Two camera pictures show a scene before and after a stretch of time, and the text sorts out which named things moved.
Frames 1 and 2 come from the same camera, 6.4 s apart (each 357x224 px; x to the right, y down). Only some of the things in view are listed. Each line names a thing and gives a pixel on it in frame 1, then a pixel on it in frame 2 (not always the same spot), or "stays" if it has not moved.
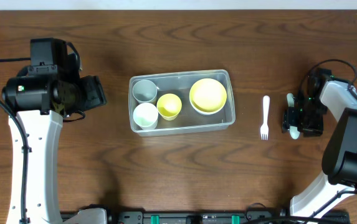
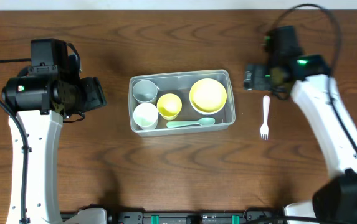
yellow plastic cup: (169, 106) stays
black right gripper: (291, 116) -> (252, 76)
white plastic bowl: (208, 112) stays
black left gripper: (94, 91) stays
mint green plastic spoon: (293, 130) -> (201, 122)
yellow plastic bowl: (207, 95) stays
